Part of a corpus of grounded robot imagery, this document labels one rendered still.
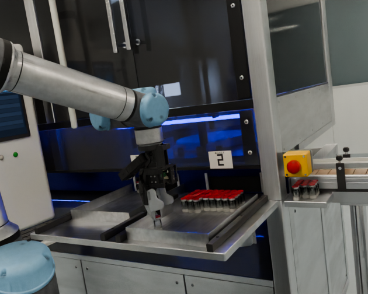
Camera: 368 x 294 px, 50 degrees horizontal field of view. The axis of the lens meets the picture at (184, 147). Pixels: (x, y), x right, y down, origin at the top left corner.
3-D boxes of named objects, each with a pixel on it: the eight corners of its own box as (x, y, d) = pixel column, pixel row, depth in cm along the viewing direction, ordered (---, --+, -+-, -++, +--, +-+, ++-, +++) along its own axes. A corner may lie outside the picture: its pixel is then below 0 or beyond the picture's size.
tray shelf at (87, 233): (124, 195, 168) (123, 191, 168) (284, 199, 131) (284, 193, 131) (30, 238, 127) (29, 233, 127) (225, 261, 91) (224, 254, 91)
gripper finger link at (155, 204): (162, 223, 105) (159, 189, 104) (145, 222, 108) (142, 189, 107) (169, 220, 107) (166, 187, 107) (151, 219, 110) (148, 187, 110)
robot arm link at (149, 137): (128, 131, 105) (146, 127, 112) (131, 148, 106) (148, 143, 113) (151, 129, 102) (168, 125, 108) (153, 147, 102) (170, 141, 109)
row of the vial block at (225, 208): (187, 208, 129) (186, 195, 129) (238, 210, 120) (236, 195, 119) (184, 210, 128) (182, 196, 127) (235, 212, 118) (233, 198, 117)
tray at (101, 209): (132, 191, 165) (131, 183, 164) (184, 192, 151) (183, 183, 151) (72, 219, 136) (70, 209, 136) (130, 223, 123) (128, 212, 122)
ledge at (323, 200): (295, 193, 135) (295, 188, 135) (335, 194, 129) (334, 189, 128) (284, 206, 124) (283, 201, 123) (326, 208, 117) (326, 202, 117)
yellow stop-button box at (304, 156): (291, 171, 127) (288, 150, 126) (313, 171, 123) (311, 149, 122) (284, 177, 121) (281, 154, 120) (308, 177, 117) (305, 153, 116)
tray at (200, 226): (188, 202, 137) (187, 192, 137) (259, 204, 124) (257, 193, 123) (127, 239, 109) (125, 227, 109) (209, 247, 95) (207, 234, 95)
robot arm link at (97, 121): (107, 98, 90) (145, 93, 97) (84, 101, 98) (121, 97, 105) (113, 132, 91) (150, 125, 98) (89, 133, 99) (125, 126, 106)
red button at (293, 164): (290, 171, 121) (288, 158, 120) (303, 171, 118) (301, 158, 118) (286, 174, 117) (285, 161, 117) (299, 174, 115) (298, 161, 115)
